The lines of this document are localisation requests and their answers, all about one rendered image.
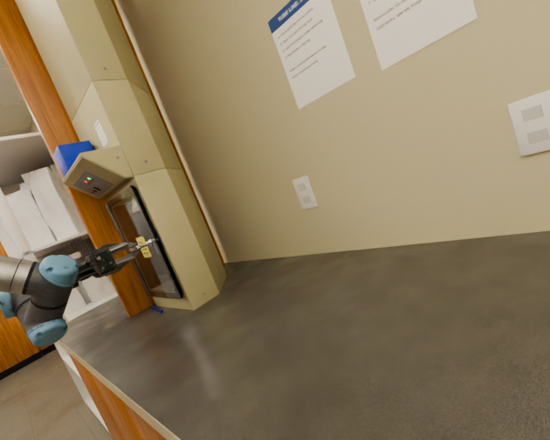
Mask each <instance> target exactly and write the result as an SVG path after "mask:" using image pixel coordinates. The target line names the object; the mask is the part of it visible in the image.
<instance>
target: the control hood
mask: <svg viewBox="0 0 550 440"><path fill-rule="evenodd" d="M85 171H86V172H87V173H90V174H92V175H95V176H97V177H99V178H100V179H103V180H105V181H107V182H110V183H111V184H113V186H112V187H110V188H109V189H108V190H107V191H105V192H104V193H103V194H102V195H101V196H95V195H93V194H90V193H88V192H86V191H84V190H82V189H78V188H76V187H74V186H73V185H74V184H75V183H76V182H77V180H78V179H79V178H80V177H81V176H82V175H83V174H84V172H85ZM132 177H133V174H132V171H131V169H130V167H129V166H128V163H127V160H126V158H125V155H124V154H123V152H122V150H121V147H119V146H116V147H111V148H102V149H98V150H93V151H88V152H84V153H80V154H79V156H78V157H77V159H76V160H75V162H74V164H73V165H72V166H71V168H70V169H69V171H68V172H67V174H66V175H65V177H64V179H63V180H62V183H63V184H64V185H66V186H68V187H71V188H73V189H76V190H78V191H80V192H83V193H85V194H87V195H89V196H92V197H95V198H97V199H103V198H106V197H107V196H109V195H110V194H112V193H113V192H114V191H115V190H116V189H117V188H119V187H120V186H121V185H122V184H124V183H125V182H126V181H128V180H129V179H130V178H132Z"/></svg>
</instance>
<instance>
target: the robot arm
mask: <svg viewBox="0 0 550 440"><path fill-rule="evenodd" d="M135 245H137V243H131V242H128V243H118V244H105V245H102V246H101V247H99V248H98V249H96V250H93V252H94V253H93V254H92V255H90V254H88V255H87V256H86V257H85V262H83V263H82V264H80V265H78V264H77V262H76V261H75V260H74V259H73V258H70V257H67V256H65V255H57V256H55V255H51V256H48V257H46V258H44V259H43V261H42V262H36V261H31V260H26V259H21V258H11V257H5V256H0V309H1V311H2V313H3V315H4V317H5V318H6V319H10V318H13V317H17V318H18V320H19V322H20V323H21V325H22V327H23V329H24V331H25V333H26V337H28V338H29V339H30V341H31V343H32V344H33V345H34V346H36V347H46V346H49V345H51V344H53V343H55V342H57V341H58V340H60V339H61V338H62V337H63V336H64V335H65V334H66V332H67V329H68V326H67V324H66V323H65V319H63V314H64V311H65V308H66V305H67V302H68V299H69V297H70V294H71V291H72V289H74V288H76V287H78V286H79V282H78V281H83V280H85V279H87V278H90V277H91V276H94V277H95V278H102V277H104V276H108V275H110V274H114V273H116V272H119V271H120V270H121V269H122V268H123V267H124V266H125V265H126V264H128V263H129V262H130V261H132V260H133V259H134V258H135V257H136V256H137V255H138V253H139V252H140V250H138V251H133V252H132V253H131V254H129V255H126V256H125V257H124V258H116V259H114V258H113V255H114V254H117V253H118V251H120V250H125V249H126V248H131V247H133V246H135Z"/></svg>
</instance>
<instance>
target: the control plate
mask: <svg viewBox="0 0 550 440"><path fill-rule="evenodd" d="M87 177H88V178H90V179H91V180H90V179H88V178H87ZM85 181H87V182H85ZM102 182H103V183H104V184H101V183H102ZM100 184H101V185H102V186H100ZM73 186H74V187H76V188H78V189H82V190H84V191H86V192H88V193H90V194H93V195H95V196H101V195H102V194H103V193H104V192H105V191H107V190H108V189H109V188H110V187H112V186H113V184H111V183H110V182H107V181H105V180H103V179H100V178H99V177H97V176H95V175H92V174H90V173H87V172H86V171H85V172H84V174H83V175H82V176H81V177H80V178H79V179H78V180H77V182H76V183H75V184H74V185H73ZM98 186H100V188H98ZM93 187H96V188H98V189H101V191H99V190H97V189H94V188H93ZM93 189H94V190H96V191H97V192H93ZM92 192H93V193H92Z"/></svg>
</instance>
